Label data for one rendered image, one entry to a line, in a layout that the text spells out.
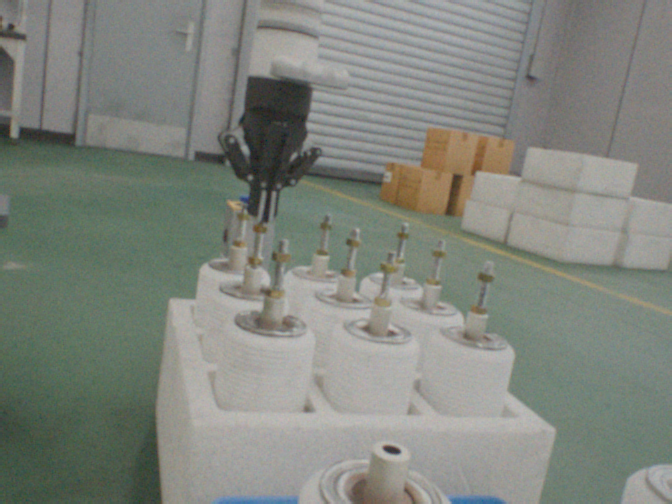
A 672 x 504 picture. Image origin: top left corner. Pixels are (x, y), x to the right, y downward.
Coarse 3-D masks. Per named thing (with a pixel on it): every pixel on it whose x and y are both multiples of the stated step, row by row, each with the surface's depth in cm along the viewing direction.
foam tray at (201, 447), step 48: (192, 336) 79; (192, 384) 66; (192, 432) 58; (240, 432) 59; (288, 432) 60; (336, 432) 62; (384, 432) 63; (432, 432) 65; (480, 432) 67; (528, 432) 69; (192, 480) 59; (240, 480) 60; (288, 480) 62; (432, 480) 66; (480, 480) 68; (528, 480) 70
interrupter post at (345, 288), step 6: (342, 276) 80; (342, 282) 79; (348, 282) 79; (354, 282) 79; (342, 288) 79; (348, 288) 79; (336, 294) 80; (342, 294) 79; (348, 294) 79; (342, 300) 79; (348, 300) 79
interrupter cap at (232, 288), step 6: (222, 282) 78; (228, 282) 78; (234, 282) 79; (240, 282) 79; (222, 288) 75; (228, 288) 76; (234, 288) 77; (240, 288) 78; (264, 288) 79; (228, 294) 74; (234, 294) 73; (240, 294) 74; (246, 294) 74; (258, 294) 76; (264, 294) 77; (252, 300) 73; (258, 300) 73
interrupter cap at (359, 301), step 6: (318, 294) 80; (324, 294) 80; (330, 294) 81; (354, 294) 83; (360, 294) 83; (324, 300) 77; (330, 300) 78; (336, 300) 79; (354, 300) 81; (360, 300) 81; (366, 300) 81; (372, 300) 81; (336, 306) 77; (342, 306) 77; (348, 306) 77; (354, 306) 77; (360, 306) 77; (366, 306) 78
